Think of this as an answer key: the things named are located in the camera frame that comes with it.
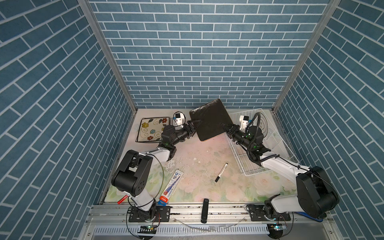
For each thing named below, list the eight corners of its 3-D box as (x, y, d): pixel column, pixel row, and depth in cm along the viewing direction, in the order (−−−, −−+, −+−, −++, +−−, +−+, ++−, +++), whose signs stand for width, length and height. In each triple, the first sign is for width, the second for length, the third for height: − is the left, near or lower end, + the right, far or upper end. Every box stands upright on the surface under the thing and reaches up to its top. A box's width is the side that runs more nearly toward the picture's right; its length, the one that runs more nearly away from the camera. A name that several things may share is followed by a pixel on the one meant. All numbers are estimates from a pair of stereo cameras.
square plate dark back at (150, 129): (136, 145, 102) (134, 141, 98) (144, 121, 116) (142, 117, 112) (165, 145, 102) (164, 141, 98) (169, 121, 116) (169, 117, 112)
